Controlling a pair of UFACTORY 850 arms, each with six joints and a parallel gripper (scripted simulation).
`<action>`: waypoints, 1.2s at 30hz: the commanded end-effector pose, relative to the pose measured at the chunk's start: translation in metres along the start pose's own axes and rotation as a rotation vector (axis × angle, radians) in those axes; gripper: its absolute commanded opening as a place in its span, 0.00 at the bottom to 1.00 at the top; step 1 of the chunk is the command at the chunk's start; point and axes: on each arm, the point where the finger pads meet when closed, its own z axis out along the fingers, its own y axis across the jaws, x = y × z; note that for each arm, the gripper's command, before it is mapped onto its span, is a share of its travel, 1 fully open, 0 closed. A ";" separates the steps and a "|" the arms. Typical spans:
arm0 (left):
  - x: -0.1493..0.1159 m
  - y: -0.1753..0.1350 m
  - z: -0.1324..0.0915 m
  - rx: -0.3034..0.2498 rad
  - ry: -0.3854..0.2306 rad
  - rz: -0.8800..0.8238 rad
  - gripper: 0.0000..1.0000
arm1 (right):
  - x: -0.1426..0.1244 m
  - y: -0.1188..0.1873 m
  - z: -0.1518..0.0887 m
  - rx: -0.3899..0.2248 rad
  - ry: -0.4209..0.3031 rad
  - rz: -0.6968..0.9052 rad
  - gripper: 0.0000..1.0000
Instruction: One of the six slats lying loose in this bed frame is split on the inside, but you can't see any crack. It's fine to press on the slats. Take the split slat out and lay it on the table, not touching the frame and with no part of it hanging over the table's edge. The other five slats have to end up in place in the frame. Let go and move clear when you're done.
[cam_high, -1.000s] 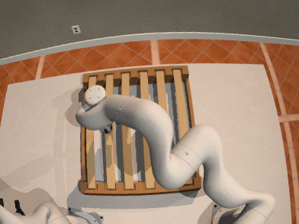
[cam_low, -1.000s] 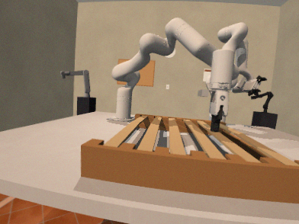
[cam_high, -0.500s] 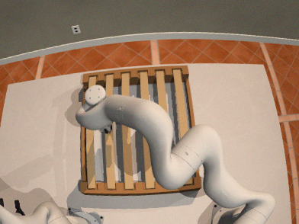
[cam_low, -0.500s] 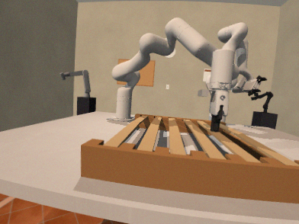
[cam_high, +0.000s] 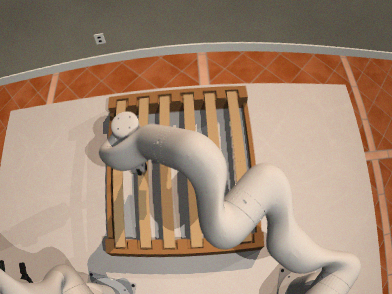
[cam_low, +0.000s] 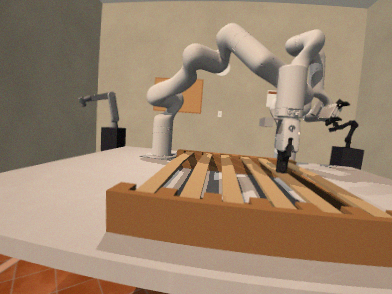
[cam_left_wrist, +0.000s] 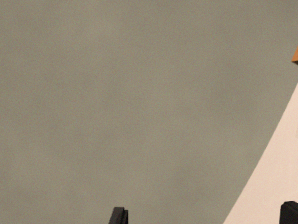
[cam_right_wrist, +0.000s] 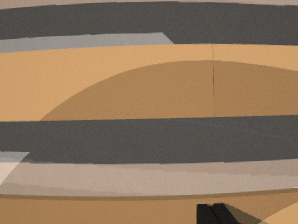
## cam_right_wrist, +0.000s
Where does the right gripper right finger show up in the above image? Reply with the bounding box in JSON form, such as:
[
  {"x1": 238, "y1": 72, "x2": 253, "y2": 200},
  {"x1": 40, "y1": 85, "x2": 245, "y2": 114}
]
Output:
[{"x1": 211, "y1": 203, "x2": 239, "y2": 224}]

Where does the tan wooden slat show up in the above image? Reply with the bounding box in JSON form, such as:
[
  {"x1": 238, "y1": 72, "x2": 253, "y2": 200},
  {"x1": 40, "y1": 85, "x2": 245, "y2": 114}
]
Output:
[
  {"x1": 0, "y1": 44, "x2": 298, "y2": 122},
  {"x1": 0, "y1": 188, "x2": 298, "y2": 224}
]

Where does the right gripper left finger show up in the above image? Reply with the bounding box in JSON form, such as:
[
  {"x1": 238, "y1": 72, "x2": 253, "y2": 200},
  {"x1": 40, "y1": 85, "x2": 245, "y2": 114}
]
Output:
[{"x1": 196, "y1": 204, "x2": 222, "y2": 224}]

